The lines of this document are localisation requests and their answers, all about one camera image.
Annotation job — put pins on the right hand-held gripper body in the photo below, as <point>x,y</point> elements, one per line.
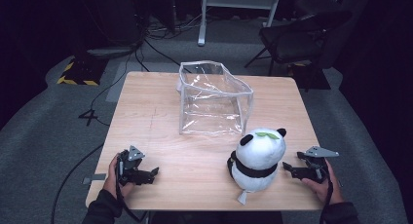
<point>313,168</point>

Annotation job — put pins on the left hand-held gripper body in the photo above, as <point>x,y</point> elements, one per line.
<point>130,167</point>

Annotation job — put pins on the panda plush toy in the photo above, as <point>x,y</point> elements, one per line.
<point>259,159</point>

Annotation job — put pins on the transparent plastic bag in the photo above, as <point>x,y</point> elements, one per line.
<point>214,100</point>

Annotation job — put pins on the person's right hand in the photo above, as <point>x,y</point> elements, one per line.
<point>326,188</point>

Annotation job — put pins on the person's left hand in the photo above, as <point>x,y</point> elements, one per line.
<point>110,181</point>

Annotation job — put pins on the grey tape strip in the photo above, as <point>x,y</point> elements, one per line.
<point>95,177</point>

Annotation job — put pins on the black floor tape mark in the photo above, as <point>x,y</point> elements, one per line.
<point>88,116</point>

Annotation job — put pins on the yellow black striped base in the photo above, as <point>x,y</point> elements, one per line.
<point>81,73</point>

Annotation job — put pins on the grey round stand base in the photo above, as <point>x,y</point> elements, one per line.
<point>110,52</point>

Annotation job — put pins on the black chair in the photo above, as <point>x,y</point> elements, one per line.
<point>298,39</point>

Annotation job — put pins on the white metal stand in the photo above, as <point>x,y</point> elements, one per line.
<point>237,0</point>

